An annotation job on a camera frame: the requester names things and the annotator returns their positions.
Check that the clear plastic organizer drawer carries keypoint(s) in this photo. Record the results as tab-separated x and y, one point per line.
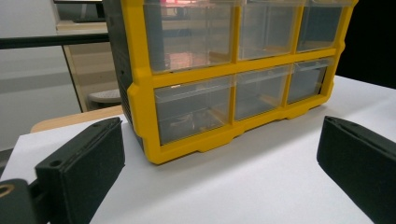
186	37

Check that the yellow black drawer organizer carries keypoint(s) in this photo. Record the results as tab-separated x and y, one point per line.
140	93

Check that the set of transparent drawers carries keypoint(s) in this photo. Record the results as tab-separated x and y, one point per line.
264	31

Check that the black metal frame bar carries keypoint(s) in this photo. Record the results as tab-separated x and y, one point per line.
46	41

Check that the grey round stool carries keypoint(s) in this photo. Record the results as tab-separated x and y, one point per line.
104	96

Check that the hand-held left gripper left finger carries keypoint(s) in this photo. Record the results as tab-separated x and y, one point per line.
84	168

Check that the light wooden cabinet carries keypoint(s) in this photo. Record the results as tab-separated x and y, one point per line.
93	68

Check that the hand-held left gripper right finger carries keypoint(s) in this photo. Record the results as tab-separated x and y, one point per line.
364	168

